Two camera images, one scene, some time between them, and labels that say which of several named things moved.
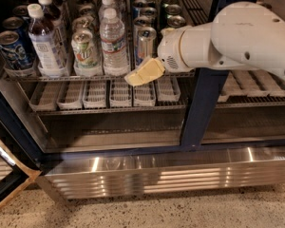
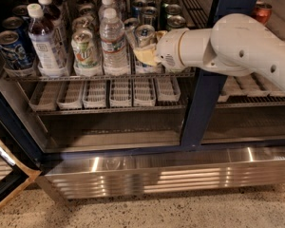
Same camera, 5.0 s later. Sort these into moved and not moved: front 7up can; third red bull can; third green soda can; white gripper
Moved: white gripper
Not moved: third green soda can; front 7up can; third red bull can
